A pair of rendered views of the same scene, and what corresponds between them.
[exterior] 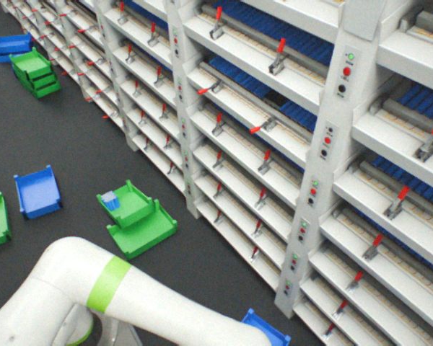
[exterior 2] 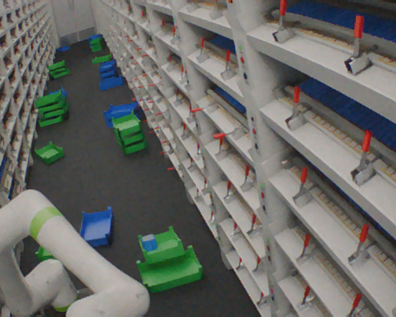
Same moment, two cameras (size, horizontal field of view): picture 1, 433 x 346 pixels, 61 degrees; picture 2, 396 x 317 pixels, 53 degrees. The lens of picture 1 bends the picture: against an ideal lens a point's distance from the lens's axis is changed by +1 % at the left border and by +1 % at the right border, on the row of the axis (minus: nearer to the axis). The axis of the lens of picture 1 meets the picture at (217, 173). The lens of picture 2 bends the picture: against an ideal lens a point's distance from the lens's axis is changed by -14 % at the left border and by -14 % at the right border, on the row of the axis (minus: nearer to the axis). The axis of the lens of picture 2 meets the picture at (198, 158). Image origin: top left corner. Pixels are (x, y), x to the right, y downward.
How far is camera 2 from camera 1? 0.70 m
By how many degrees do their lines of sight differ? 29
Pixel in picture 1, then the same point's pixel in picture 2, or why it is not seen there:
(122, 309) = (44, 238)
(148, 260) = (166, 297)
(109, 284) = (41, 219)
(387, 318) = not seen: outside the picture
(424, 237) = (318, 220)
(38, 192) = (96, 229)
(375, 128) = (274, 110)
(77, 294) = (25, 223)
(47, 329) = (2, 233)
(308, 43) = not seen: hidden behind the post
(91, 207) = (134, 247)
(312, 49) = not seen: hidden behind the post
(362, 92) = (254, 75)
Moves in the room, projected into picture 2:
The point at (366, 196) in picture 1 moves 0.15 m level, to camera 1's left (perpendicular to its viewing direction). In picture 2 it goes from (289, 188) to (233, 186)
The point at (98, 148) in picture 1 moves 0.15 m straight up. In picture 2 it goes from (158, 199) to (153, 179)
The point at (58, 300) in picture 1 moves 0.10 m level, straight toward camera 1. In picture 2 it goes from (12, 220) to (12, 238)
